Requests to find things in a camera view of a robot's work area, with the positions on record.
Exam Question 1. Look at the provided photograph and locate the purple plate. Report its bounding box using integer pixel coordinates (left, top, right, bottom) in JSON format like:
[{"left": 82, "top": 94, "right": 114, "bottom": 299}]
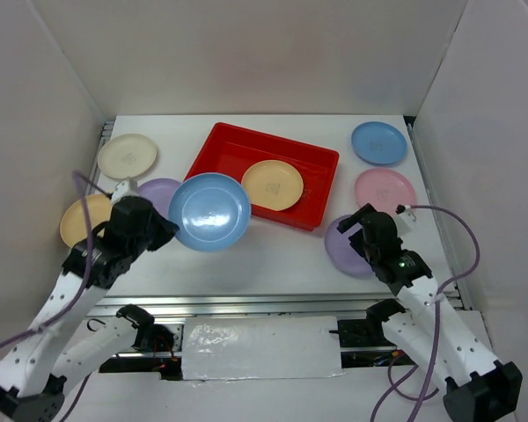
[
  {"left": 324, "top": 215, "right": 374, "bottom": 278},
  {"left": 137, "top": 178, "right": 181, "bottom": 219}
]

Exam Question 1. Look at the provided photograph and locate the pink plate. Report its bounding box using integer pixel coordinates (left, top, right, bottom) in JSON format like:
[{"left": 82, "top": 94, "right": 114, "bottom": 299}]
[{"left": 354, "top": 168, "right": 417, "bottom": 215}]

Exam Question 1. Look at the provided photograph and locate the yellow plate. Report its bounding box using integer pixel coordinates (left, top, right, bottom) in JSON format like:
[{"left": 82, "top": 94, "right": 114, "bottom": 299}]
[
  {"left": 241, "top": 160, "right": 304, "bottom": 211},
  {"left": 60, "top": 193, "right": 112, "bottom": 248}
]

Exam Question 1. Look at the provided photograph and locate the cream white plate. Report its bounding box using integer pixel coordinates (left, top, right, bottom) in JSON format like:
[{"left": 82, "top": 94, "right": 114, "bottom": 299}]
[{"left": 97, "top": 134, "right": 158, "bottom": 179}]

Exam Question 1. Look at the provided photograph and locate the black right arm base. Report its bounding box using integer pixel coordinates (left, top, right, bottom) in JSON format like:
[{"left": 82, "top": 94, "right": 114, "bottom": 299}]
[{"left": 330, "top": 319, "right": 398, "bottom": 368}]

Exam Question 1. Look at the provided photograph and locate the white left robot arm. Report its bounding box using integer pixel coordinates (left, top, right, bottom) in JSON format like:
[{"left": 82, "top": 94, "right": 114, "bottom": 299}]
[{"left": 0, "top": 196, "right": 179, "bottom": 421}]

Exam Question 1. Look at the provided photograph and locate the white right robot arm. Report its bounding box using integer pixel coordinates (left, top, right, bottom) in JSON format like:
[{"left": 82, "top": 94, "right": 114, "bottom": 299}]
[{"left": 337, "top": 204, "right": 523, "bottom": 421}]

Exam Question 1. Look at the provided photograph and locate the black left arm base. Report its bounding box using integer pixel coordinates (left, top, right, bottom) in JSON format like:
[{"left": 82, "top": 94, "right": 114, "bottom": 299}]
[{"left": 99, "top": 324, "right": 184, "bottom": 381}]

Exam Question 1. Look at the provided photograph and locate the white cover sheet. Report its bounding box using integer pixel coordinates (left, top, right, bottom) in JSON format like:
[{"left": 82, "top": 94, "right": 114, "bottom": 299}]
[{"left": 181, "top": 316, "right": 343, "bottom": 381}]

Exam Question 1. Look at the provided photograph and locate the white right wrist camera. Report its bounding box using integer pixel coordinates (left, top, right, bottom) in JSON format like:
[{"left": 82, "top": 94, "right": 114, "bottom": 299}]
[{"left": 394, "top": 204, "right": 416, "bottom": 236}]

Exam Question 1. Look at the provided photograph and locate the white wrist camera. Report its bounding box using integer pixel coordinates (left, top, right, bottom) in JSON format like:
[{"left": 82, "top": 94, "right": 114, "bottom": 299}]
[
  {"left": 394, "top": 204, "right": 416, "bottom": 236},
  {"left": 110, "top": 178, "right": 138, "bottom": 205}
]

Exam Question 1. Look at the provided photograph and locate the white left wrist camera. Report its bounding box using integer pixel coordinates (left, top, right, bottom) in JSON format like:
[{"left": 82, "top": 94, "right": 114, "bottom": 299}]
[{"left": 110, "top": 178, "right": 138, "bottom": 205}]

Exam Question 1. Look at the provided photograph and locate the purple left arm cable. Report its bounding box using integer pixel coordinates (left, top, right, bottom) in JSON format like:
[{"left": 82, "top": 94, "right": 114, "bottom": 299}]
[{"left": 0, "top": 171, "right": 115, "bottom": 422}]

